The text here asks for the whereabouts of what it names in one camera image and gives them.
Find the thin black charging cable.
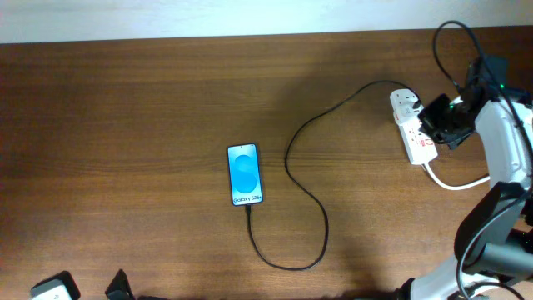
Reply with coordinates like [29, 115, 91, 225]
[244, 79, 423, 272]

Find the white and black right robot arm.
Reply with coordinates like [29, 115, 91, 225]
[391, 55, 532, 299]

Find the white power strip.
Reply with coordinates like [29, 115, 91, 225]
[390, 88, 438, 165]

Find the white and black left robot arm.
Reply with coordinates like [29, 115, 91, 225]
[29, 269, 166, 300]

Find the blue screen Galaxy smartphone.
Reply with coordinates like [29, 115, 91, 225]
[227, 143, 263, 206]

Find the white charger plug adapter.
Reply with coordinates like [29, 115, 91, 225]
[393, 102, 424, 126]

